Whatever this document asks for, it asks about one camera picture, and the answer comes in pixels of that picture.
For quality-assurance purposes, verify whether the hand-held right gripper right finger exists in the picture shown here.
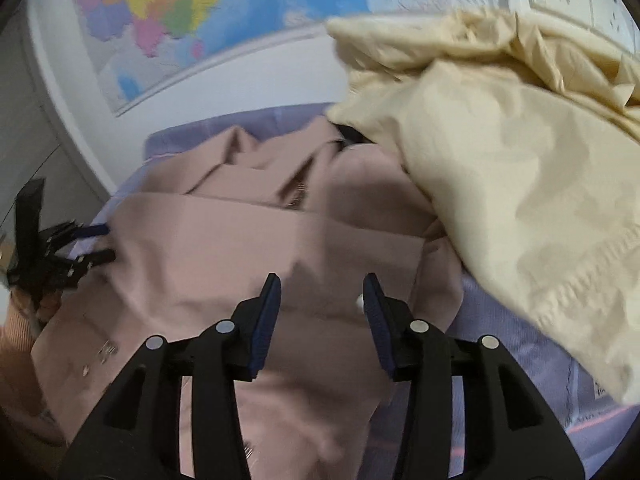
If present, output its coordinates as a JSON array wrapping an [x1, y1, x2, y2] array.
[[362, 272, 586, 480]]

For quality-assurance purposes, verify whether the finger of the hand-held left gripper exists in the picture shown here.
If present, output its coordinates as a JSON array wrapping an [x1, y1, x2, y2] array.
[[50, 222, 111, 247], [60, 247, 117, 279]]

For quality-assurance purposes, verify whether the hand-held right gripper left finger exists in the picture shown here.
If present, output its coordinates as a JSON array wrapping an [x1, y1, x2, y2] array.
[[60, 272, 282, 480]]

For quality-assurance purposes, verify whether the pink garment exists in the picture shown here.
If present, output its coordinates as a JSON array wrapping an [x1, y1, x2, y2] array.
[[30, 115, 466, 480]]

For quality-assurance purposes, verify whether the grey and wood door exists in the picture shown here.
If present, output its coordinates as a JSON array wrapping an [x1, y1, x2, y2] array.
[[0, 10, 117, 241]]

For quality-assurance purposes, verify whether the plaid purple bed sheet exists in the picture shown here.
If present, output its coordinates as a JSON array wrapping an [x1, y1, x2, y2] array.
[[90, 102, 631, 480]]

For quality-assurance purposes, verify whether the black garment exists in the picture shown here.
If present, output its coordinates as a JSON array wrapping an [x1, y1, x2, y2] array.
[[332, 122, 376, 149]]

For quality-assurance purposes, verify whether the cream garment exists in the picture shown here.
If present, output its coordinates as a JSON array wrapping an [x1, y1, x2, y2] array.
[[325, 7, 640, 406]]

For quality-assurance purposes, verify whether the colourful wall map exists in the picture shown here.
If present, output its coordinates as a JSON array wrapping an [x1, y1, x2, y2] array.
[[70, 0, 501, 117]]

